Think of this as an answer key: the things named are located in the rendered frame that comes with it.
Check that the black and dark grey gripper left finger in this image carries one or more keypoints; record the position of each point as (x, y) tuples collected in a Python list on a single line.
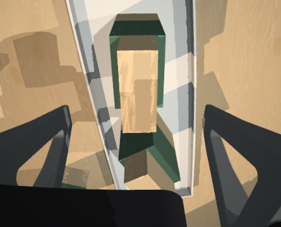
[(19, 144)]

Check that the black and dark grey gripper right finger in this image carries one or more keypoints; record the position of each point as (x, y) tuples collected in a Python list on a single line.
[(262, 148)]

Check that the white shallow tray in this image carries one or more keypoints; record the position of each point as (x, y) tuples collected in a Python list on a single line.
[(92, 21)]

